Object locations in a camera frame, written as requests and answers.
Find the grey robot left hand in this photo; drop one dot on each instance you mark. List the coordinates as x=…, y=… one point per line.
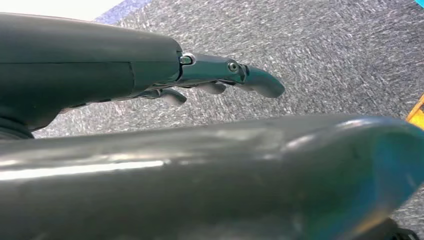
x=82, y=66

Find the blue metal shelf rack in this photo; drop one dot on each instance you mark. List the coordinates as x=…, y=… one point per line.
x=420, y=2

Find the robot left arm ribbed sleeve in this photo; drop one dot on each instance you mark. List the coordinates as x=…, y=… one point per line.
x=13, y=130

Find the yellow floor tape square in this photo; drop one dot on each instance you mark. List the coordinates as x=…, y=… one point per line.
x=418, y=117

